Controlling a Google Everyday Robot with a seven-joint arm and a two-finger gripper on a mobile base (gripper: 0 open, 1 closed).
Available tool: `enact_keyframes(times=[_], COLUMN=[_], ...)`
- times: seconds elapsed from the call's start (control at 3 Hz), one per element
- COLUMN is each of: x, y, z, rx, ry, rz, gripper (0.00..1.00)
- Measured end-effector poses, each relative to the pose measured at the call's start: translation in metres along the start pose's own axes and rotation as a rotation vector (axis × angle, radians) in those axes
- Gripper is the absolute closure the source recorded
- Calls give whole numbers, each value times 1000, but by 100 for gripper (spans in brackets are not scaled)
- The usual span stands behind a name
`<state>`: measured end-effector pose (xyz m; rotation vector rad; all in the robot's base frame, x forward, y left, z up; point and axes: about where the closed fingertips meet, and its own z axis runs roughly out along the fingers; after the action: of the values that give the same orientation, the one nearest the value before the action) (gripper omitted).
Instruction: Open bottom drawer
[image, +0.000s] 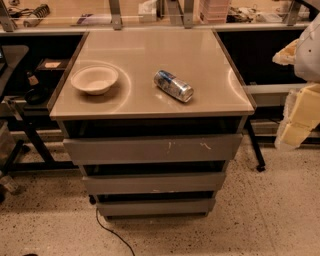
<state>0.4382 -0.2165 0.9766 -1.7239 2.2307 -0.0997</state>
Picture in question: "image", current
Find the white tissue box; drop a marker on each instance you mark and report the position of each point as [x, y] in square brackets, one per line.
[147, 11]

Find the grey drawer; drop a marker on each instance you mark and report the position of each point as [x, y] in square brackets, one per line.
[129, 150]
[154, 183]
[156, 208]

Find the grey top drawer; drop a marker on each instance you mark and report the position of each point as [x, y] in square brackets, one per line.
[129, 150]

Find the grey drawer cabinet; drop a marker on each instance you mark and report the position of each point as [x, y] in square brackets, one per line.
[136, 107]

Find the white paper bowl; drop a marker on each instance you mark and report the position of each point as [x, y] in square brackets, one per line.
[95, 79]

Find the pink stacked trays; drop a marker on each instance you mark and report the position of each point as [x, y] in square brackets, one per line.
[213, 11]

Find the black box with label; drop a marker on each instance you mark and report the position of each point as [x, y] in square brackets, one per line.
[52, 64]

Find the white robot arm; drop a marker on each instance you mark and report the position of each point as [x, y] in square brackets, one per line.
[304, 54]

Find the silver blue drink can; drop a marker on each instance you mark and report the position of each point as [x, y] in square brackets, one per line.
[173, 86]

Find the black coiled item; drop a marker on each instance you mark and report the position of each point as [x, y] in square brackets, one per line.
[36, 16]

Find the grey middle drawer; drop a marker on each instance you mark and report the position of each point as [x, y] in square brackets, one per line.
[154, 183]

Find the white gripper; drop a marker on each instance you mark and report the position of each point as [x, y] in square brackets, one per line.
[309, 59]

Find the grey bottom drawer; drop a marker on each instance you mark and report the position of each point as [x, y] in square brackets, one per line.
[156, 208]

